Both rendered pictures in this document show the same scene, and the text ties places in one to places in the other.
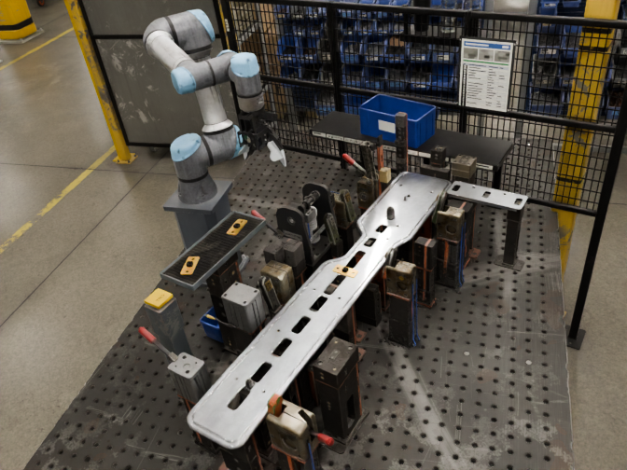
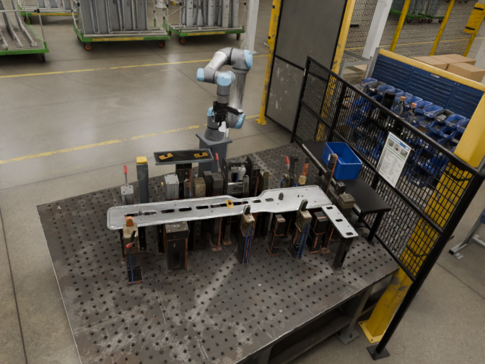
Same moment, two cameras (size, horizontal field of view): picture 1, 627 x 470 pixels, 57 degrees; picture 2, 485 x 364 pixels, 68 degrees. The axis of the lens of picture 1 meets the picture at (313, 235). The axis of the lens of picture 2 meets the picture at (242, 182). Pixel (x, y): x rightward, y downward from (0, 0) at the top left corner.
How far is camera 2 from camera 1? 106 cm
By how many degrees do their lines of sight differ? 26
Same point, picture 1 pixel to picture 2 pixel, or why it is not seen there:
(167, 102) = (289, 103)
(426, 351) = (245, 269)
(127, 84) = (277, 85)
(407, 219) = (286, 204)
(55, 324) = (166, 170)
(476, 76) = (388, 157)
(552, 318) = (320, 305)
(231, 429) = (115, 222)
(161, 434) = not seen: hidden behind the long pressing
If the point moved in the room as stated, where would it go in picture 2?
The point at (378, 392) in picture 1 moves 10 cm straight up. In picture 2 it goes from (205, 267) to (206, 256)
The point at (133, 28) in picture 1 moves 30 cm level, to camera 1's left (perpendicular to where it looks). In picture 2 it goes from (292, 58) to (273, 53)
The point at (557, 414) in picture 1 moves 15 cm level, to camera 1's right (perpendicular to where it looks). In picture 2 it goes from (260, 339) to (286, 357)
